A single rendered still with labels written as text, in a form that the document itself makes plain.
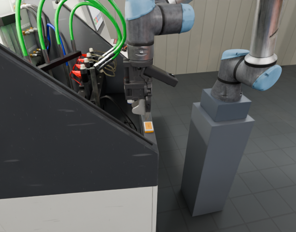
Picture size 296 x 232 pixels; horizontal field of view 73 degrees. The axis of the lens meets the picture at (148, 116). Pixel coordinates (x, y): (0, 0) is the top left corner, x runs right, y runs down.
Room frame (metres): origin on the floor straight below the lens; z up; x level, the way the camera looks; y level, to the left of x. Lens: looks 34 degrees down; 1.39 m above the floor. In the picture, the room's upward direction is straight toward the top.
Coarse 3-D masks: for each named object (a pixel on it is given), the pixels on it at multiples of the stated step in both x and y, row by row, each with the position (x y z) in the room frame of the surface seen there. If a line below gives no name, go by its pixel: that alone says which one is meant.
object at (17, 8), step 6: (18, 0) 0.75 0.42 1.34; (108, 0) 0.78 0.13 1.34; (18, 6) 0.75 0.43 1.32; (114, 6) 0.78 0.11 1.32; (18, 12) 0.75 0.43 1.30; (120, 12) 0.78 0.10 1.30; (18, 18) 0.75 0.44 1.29; (120, 18) 0.78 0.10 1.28; (18, 24) 0.75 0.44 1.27; (18, 30) 0.75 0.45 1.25; (18, 36) 0.75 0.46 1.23; (120, 42) 0.79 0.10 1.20; (24, 48) 0.75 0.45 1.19; (120, 48) 0.78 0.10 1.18; (24, 54) 0.75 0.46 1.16
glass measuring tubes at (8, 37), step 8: (0, 16) 0.77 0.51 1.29; (8, 16) 0.80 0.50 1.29; (0, 24) 0.75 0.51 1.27; (8, 24) 0.79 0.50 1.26; (0, 32) 0.76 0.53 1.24; (8, 32) 0.80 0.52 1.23; (16, 32) 0.84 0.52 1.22; (0, 40) 0.75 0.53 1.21; (8, 40) 0.76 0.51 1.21; (16, 40) 0.83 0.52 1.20; (24, 40) 0.88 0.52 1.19; (16, 48) 0.80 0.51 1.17
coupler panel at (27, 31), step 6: (12, 0) 0.94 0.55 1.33; (12, 6) 0.93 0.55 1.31; (24, 12) 1.02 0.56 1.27; (24, 18) 1.00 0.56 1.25; (24, 24) 0.98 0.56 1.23; (30, 24) 1.05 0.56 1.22; (24, 30) 0.97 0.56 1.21; (30, 30) 0.98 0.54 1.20; (24, 36) 0.95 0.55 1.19; (30, 36) 1.01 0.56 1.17; (30, 42) 0.99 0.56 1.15; (30, 48) 0.97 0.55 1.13; (36, 48) 1.03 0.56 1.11; (30, 54) 0.94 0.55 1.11; (36, 54) 0.95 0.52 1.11; (36, 60) 0.99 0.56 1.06
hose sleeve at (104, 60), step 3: (108, 54) 0.78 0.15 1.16; (111, 54) 0.77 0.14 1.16; (114, 54) 0.78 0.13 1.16; (105, 57) 0.78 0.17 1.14; (108, 57) 0.77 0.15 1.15; (111, 57) 0.78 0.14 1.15; (102, 60) 0.77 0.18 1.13; (105, 60) 0.77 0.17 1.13; (99, 63) 0.77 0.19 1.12; (102, 63) 0.77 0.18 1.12
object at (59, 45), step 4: (60, 0) 0.92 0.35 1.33; (64, 0) 0.92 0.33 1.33; (88, 0) 0.93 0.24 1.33; (60, 4) 0.92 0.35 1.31; (56, 8) 0.92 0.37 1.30; (60, 8) 0.92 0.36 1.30; (100, 8) 0.93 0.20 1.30; (56, 12) 0.91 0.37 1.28; (104, 12) 0.94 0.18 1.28; (56, 16) 0.91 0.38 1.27; (56, 20) 0.91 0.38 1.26; (56, 24) 0.91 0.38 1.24; (56, 28) 0.91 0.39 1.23; (56, 32) 0.91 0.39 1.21; (56, 36) 0.91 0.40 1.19; (60, 44) 0.92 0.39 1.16; (60, 48) 0.91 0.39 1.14; (60, 52) 0.91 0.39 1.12; (60, 56) 0.91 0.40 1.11; (64, 56) 0.92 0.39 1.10
